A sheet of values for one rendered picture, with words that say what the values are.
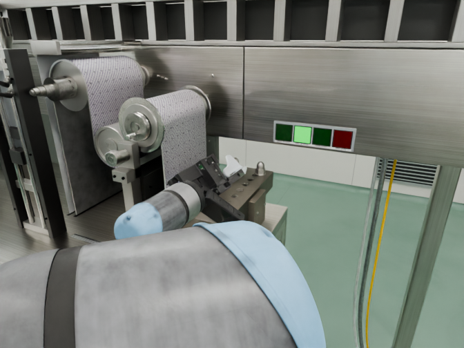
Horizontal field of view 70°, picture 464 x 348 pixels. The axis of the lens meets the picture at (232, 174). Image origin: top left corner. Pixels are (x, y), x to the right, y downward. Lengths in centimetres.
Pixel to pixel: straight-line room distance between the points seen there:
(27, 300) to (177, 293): 7
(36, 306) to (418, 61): 96
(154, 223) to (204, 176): 19
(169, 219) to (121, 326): 38
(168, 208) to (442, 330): 193
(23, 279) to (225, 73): 99
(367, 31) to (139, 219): 83
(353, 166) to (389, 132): 253
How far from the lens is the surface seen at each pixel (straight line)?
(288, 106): 106
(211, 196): 66
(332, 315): 213
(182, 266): 20
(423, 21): 109
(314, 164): 361
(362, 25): 109
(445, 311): 242
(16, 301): 20
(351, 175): 359
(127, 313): 19
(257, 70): 108
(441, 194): 128
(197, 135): 104
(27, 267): 22
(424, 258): 139
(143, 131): 89
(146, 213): 54
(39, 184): 109
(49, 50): 106
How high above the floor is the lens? 147
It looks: 22 degrees down
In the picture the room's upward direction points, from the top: straight up
